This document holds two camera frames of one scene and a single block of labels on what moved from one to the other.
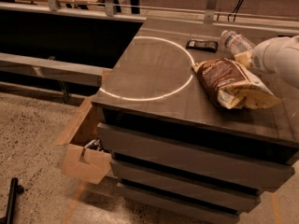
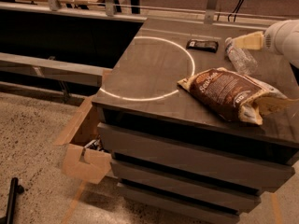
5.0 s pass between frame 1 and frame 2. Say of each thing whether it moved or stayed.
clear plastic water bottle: moved
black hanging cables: stayed
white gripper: moved
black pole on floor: stayed
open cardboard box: stayed
